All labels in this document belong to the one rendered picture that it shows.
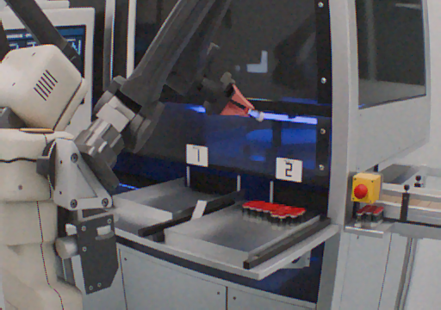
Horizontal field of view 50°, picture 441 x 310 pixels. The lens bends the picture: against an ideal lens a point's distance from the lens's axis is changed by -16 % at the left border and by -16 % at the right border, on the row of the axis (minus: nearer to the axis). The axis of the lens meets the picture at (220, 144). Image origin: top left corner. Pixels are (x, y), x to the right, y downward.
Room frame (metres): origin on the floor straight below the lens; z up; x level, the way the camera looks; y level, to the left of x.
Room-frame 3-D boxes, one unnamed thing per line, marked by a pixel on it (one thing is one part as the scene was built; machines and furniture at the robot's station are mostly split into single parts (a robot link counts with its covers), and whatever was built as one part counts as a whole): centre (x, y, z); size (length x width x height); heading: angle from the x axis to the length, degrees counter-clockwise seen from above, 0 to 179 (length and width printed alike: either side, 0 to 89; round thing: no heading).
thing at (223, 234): (1.35, -0.07, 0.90); 0.34 x 0.26 x 0.04; 142
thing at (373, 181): (1.38, -0.41, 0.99); 0.08 x 0.07 x 0.07; 142
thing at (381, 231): (1.40, -0.44, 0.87); 0.14 x 0.13 x 0.02; 142
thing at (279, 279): (2.05, 0.48, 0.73); 1.98 x 0.01 x 0.25; 52
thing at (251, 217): (1.43, -0.13, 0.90); 0.18 x 0.02 x 0.05; 52
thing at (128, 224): (1.49, 0.04, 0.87); 0.70 x 0.48 x 0.02; 52
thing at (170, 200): (1.65, 0.13, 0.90); 0.34 x 0.26 x 0.04; 142
